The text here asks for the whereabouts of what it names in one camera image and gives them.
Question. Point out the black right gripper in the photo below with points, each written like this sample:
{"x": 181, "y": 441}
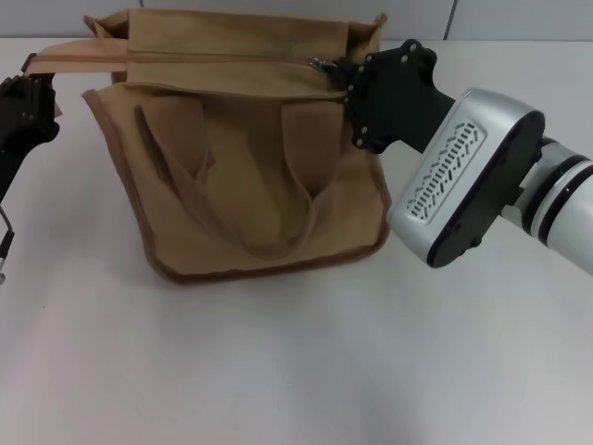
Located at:
{"x": 394, "y": 102}

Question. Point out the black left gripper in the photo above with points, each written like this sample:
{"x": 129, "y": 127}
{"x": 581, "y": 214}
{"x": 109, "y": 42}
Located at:
{"x": 23, "y": 134}

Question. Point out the silver metal zipper pull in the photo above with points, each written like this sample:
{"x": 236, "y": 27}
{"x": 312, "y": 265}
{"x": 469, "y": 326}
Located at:
{"x": 322, "y": 65}

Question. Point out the khaki canvas food bag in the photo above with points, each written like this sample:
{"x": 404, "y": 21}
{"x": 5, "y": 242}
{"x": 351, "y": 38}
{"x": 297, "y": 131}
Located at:
{"x": 250, "y": 162}

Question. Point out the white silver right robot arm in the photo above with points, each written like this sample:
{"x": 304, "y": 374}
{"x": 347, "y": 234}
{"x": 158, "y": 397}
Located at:
{"x": 556, "y": 199}

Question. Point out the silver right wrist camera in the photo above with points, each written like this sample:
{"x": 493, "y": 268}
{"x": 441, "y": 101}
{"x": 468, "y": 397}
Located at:
{"x": 468, "y": 181}

